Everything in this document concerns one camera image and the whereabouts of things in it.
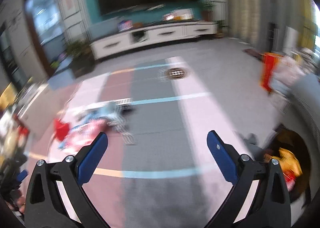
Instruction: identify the potted green plant left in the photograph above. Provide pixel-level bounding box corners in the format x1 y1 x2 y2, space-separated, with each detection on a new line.
66 39 95 78

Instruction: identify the black round trash bin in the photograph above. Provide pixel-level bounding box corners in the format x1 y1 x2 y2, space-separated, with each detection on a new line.
264 126 311 206

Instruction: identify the grey sofa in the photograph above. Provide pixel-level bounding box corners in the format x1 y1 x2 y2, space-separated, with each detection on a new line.
289 73 319 149

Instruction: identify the patterned window curtain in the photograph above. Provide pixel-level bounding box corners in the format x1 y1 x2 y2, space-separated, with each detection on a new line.
228 0 319 53

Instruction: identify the white tv cabinet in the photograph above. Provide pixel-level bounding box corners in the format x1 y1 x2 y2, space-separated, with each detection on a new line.
91 21 218 60

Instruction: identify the grey panel on cabinet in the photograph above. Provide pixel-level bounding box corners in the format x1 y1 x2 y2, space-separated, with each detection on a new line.
87 17 119 41

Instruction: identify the potted plant on cabinet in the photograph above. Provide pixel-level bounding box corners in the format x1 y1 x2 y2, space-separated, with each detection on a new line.
200 0 214 22

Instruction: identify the small red packet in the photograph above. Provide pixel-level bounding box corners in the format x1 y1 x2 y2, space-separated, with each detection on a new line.
54 119 70 142

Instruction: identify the long white barcode box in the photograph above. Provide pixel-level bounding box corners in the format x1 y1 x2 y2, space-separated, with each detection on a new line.
66 98 132 115

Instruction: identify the pink plastic bag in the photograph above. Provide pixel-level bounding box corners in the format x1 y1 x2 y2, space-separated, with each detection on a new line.
59 119 107 155

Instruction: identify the striped pink grey blanket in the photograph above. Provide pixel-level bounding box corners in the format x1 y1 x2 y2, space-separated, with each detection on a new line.
22 55 261 228

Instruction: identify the blue red qr sign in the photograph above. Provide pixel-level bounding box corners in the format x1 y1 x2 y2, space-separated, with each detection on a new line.
118 20 133 32

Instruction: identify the light blue face mask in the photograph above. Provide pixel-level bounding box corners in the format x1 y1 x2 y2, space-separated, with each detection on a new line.
75 98 135 145

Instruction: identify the white plastic bag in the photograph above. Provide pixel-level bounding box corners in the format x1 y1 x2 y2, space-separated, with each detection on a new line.
269 53 310 100

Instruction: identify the red orange shopping bag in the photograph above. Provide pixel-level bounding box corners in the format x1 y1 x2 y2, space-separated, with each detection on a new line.
260 52 282 93

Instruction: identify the small floor potted plant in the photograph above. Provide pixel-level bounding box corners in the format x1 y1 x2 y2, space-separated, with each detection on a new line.
216 20 228 38

